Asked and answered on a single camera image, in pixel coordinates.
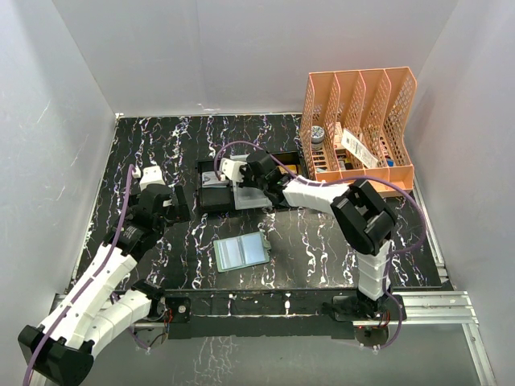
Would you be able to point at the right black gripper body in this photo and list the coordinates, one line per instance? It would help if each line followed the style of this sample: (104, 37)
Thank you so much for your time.
(248, 178)

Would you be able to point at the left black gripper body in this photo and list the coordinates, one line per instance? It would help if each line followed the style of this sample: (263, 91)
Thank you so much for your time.
(159, 225)

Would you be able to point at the green card holder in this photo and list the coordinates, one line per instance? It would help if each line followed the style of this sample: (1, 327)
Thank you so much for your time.
(240, 252)

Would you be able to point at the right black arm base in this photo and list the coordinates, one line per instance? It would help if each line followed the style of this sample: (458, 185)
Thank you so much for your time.
(359, 308)

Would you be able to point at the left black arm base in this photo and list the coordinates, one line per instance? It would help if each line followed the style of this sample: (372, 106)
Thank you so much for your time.
(170, 310)

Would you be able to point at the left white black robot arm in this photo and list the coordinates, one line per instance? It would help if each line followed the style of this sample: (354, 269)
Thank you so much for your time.
(64, 345)

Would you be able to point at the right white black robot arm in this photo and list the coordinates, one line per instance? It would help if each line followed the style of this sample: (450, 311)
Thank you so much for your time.
(364, 218)

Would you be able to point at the gold credit card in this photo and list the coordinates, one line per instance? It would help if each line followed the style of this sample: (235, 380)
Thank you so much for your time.
(290, 170)

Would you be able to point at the white middle tray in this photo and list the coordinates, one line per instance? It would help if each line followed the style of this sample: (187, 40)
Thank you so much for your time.
(249, 198)

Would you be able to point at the left black tray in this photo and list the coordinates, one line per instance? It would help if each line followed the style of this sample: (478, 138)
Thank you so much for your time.
(213, 200)

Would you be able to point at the black tray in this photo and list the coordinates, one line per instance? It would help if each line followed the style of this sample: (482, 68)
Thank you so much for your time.
(213, 200)
(292, 157)

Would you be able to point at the right black tray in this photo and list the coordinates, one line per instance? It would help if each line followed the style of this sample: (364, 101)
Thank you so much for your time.
(292, 157)

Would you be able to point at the small round jar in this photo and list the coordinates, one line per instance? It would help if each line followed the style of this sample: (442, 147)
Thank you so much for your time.
(318, 135)

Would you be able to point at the white paper packet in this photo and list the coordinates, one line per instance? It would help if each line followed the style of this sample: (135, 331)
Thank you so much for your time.
(357, 149)

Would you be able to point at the orange file organizer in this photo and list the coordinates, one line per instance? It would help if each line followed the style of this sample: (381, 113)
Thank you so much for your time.
(374, 104)

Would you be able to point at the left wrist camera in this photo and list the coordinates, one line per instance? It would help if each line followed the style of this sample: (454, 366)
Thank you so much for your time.
(147, 176)

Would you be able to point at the aluminium frame rail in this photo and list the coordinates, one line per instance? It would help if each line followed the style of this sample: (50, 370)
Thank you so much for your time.
(282, 313)

